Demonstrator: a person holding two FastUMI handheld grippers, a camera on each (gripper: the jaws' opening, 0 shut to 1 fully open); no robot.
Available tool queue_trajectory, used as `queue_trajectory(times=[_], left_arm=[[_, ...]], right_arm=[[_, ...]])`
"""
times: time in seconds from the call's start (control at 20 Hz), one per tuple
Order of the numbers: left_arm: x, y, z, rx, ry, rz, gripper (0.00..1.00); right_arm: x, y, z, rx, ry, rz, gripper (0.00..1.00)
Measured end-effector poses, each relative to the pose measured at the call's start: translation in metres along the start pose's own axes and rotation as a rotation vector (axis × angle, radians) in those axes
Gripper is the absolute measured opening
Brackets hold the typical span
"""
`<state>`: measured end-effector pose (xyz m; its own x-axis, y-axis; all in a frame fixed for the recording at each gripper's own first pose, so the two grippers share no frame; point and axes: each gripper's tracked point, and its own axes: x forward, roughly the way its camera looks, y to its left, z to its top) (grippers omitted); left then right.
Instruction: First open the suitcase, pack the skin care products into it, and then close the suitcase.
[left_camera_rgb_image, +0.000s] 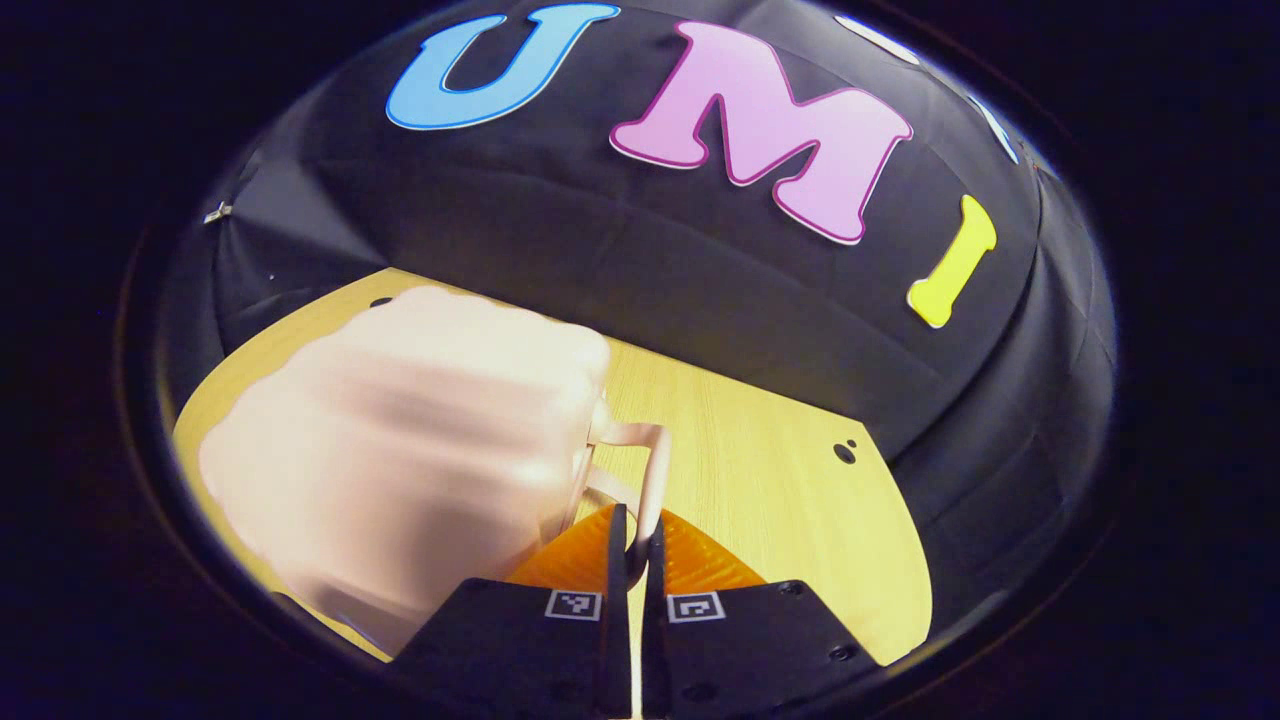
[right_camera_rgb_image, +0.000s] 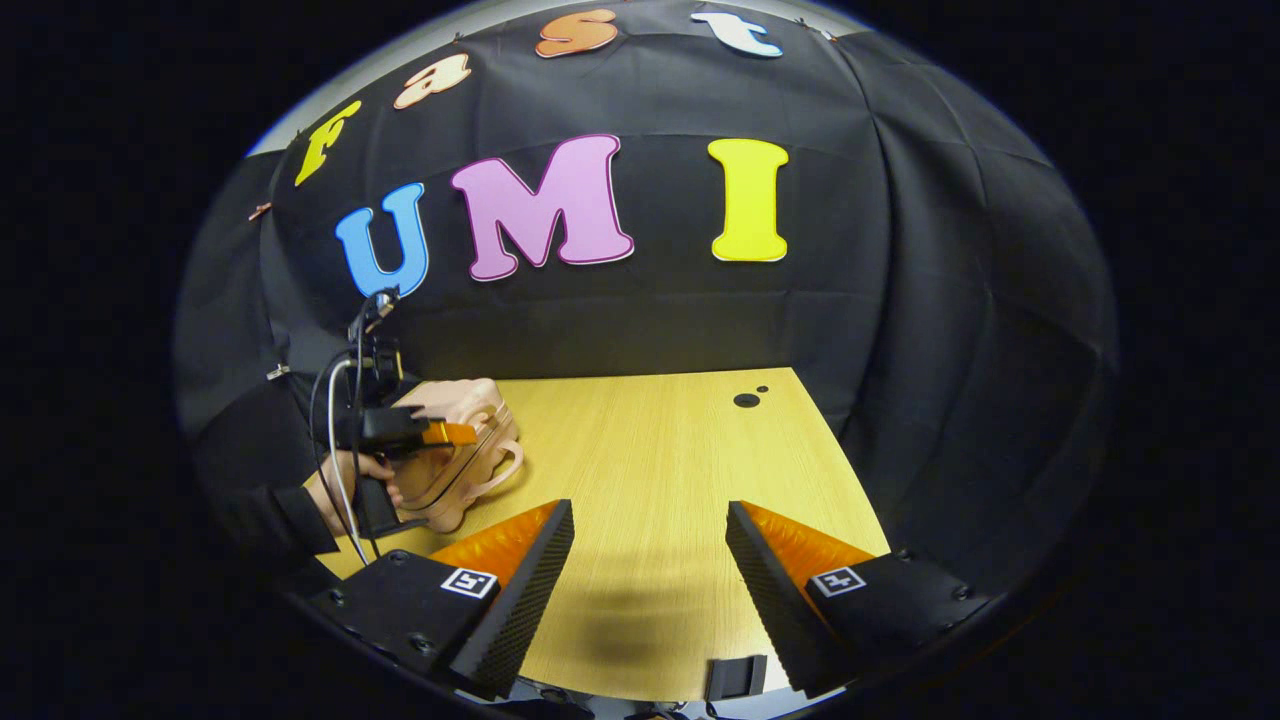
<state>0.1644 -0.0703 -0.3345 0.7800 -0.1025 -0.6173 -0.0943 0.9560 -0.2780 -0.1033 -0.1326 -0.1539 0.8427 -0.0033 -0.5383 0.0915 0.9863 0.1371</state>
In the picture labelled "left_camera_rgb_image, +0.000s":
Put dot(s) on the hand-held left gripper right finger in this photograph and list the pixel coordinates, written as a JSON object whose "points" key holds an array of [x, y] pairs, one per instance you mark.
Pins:
{"points": [[740, 640]]}

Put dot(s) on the black backdrop cloth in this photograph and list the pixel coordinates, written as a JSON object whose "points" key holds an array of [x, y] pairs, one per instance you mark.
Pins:
{"points": [[620, 260]]}

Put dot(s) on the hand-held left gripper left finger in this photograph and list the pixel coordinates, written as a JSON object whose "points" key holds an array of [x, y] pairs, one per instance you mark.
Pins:
{"points": [[520, 640]]}

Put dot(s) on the silver cloth clip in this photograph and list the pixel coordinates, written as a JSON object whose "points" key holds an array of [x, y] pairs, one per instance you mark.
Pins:
{"points": [[218, 212]]}

